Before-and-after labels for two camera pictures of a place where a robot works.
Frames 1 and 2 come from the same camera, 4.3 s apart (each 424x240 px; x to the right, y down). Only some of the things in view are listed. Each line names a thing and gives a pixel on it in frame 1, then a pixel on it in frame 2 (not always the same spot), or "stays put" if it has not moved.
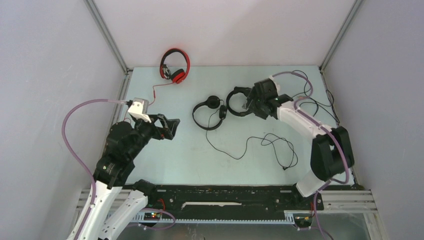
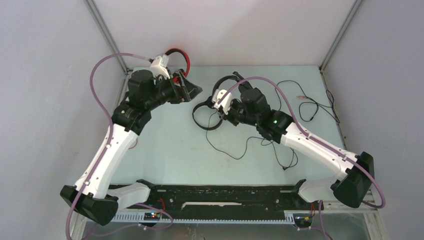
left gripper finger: (167, 133) → (185, 97)
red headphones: (178, 76) stays put
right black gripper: (253, 95) → (228, 117)
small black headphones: (213, 102) stays put
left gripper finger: (171, 124) → (192, 89)
